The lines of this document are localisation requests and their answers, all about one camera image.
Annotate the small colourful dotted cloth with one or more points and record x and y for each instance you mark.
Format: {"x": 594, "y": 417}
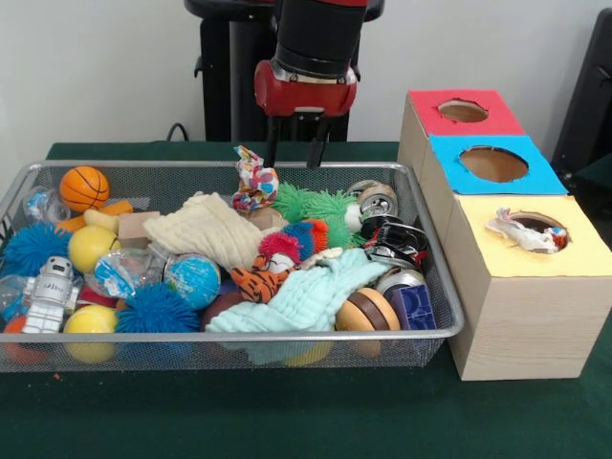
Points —
{"x": 526, "y": 236}

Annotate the wooden box with three holes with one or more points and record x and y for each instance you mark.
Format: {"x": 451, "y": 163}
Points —
{"x": 526, "y": 325}

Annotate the yellow foam ball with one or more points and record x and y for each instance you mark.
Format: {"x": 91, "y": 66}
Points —
{"x": 93, "y": 248}

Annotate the knotted colourful dotted cloth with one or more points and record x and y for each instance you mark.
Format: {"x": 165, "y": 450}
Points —
{"x": 255, "y": 184}

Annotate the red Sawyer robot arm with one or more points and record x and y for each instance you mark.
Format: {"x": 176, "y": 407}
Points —
{"x": 318, "y": 33}

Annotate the mint green cloth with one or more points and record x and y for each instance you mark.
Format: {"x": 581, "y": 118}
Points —
{"x": 306, "y": 296}

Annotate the white toy robot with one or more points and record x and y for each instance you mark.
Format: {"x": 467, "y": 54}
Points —
{"x": 50, "y": 291}

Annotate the blue spiky rubber ball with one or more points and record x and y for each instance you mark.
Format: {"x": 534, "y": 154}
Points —
{"x": 158, "y": 311}

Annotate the dark green side table cloth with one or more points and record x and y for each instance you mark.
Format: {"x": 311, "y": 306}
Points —
{"x": 597, "y": 191}

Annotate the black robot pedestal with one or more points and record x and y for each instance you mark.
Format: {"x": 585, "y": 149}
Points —
{"x": 229, "y": 86}

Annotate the black chair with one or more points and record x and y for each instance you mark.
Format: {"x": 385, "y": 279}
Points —
{"x": 588, "y": 95}

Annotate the orange toy basketball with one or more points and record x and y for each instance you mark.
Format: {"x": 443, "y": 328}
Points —
{"x": 84, "y": 189}

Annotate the cream ribbed cloth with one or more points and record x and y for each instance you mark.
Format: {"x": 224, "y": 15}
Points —
{"x": 210, "y": 229}

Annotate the clear mesh bin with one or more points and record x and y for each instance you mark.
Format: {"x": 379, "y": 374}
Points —
{"x": 153, "y": 358}

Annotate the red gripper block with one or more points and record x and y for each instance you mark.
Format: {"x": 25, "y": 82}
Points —
{"x": 306, "y": 98}

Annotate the green spiky rubber ball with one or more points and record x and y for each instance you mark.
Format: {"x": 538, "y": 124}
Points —
{"x": 330, "y": 205}

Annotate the blue globe ball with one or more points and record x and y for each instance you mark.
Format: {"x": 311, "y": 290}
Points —
{"x": 193, "y": 282}

